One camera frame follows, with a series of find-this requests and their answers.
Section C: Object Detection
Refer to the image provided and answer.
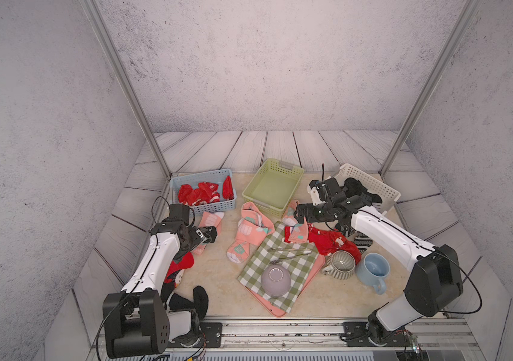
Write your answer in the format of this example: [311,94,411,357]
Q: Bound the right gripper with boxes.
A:
[292,202,333,223]

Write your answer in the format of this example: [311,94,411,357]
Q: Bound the pink sock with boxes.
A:
[226,202,274,263]
[192,212,225,256]
[281,200,308,244]

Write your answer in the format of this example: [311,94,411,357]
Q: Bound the red santa sock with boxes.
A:
[178,184,204,207]

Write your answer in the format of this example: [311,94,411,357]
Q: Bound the red white striped sock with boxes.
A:
[198,182,220,205]

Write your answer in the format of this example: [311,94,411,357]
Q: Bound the black white striped sock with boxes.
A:
[353,232,373,254]

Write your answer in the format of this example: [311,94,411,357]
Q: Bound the red fluffy sock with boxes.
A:
[222,176,235,201]

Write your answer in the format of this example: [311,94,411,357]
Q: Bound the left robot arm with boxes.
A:
[97,204,218,360]

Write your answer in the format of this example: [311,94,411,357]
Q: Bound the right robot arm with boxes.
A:
[294,177,463,345]

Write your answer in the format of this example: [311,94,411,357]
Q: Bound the blue plastic basket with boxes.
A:
[171,168,237,218]

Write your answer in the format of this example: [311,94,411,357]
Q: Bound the white plastic basket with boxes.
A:
[333,163,401,215]

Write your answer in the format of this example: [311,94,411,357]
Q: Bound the green plastic basket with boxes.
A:
[242,158,304,218]

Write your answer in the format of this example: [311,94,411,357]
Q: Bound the red sock centre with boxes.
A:
[307,224,362,264]

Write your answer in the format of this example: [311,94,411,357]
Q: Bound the red snowman sock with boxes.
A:
[164,253,195,287]

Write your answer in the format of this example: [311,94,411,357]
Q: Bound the metal tongs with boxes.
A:
[270,248,312,265]

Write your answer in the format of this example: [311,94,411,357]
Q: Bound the striped ceramic mug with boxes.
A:
[321,251,357,281]

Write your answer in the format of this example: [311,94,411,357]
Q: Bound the pink tray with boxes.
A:
[246,252,327,318]

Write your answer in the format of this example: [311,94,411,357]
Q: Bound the green checkered cloth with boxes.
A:
[238,222,325,313]

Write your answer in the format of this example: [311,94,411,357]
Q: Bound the light blue mug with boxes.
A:
[356,253,390,295]

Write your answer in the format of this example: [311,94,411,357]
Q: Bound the grey upturned bowl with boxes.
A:
[261,264,292,298]

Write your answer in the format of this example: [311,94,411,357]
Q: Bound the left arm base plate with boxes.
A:
[167,322,223,349]

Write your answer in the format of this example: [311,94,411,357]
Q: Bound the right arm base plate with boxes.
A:
[339,321,412,347]

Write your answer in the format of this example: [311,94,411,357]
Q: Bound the front aluminium rail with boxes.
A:
[85,317,487,361]

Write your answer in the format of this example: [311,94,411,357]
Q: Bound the left metal frame post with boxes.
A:
[80,0,172,180]

